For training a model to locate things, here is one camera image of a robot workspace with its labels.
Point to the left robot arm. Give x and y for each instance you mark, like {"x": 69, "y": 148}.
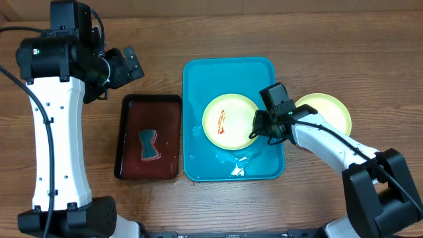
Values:
{"x": 62, "y": 70}

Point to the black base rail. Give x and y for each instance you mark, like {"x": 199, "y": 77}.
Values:
{"x": 291, "y": 233}

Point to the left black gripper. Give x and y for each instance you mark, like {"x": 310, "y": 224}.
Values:
{"x": 123, "y": 73}

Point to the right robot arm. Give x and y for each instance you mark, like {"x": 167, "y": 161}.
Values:
{"x": 380, "y": 194}

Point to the yellow plate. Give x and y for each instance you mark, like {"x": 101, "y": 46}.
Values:
{"x": 332, "y": 110}
{"x": 227, "y": 121}

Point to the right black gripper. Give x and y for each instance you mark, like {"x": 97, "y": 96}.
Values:
{"x": 261, "y": 123}

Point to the teal plastic tray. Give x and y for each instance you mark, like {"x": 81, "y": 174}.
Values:
{"x": 205, "y": 80}

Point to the green and red sponge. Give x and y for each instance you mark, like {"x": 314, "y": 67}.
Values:
{"x": 147, "y": 139}

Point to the black tray with red water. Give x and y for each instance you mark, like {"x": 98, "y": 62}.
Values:
{"x": 161, "y": 113}

